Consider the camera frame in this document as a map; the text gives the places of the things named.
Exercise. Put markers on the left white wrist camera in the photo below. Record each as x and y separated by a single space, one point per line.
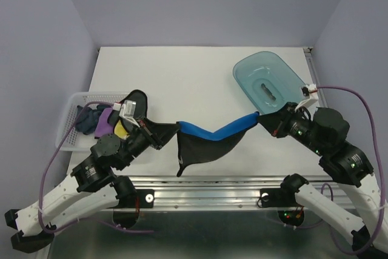
126 111

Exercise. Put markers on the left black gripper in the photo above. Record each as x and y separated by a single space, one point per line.
165 131

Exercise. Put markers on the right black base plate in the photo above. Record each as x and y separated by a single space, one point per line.
271 197

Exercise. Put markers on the dark grey towel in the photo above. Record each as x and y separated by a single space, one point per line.
87 120

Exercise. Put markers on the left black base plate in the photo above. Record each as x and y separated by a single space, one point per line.
145 199

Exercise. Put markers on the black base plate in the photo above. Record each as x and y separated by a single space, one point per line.
271 197
145 199

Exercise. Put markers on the black edged grey towel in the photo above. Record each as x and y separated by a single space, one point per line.
141 100

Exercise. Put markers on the blue microfiber towel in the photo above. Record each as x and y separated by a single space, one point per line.
199 146

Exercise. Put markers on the teal translucent plastic tray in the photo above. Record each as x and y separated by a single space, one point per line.
268 82

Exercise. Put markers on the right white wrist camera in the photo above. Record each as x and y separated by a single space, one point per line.
310 93

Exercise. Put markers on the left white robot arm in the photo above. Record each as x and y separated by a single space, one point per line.
90 187

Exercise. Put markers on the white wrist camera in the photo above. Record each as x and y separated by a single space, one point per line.
310 93
126 111

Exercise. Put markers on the purple microfiber towel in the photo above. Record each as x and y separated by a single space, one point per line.
103 127

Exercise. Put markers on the aluminium extrusion rail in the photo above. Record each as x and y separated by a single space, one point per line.
172 194

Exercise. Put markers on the white perforated plastic basket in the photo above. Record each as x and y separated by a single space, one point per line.
77 141

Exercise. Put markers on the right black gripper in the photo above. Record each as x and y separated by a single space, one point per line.
276 120

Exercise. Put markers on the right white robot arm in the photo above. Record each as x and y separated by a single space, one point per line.
352 171

